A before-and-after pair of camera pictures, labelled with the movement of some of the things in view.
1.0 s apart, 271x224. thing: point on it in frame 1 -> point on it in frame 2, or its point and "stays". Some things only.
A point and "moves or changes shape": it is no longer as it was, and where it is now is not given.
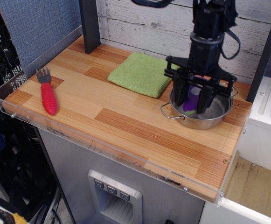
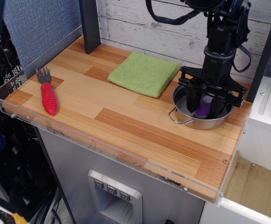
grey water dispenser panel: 113,202 stays
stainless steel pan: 211,117 moves or changes shape
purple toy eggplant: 190,104 moves or changes shape
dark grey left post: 90,24 stays
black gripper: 202,66 -> 215,78
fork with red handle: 47,91 stays
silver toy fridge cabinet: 164,201 stays
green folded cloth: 142,74 stays
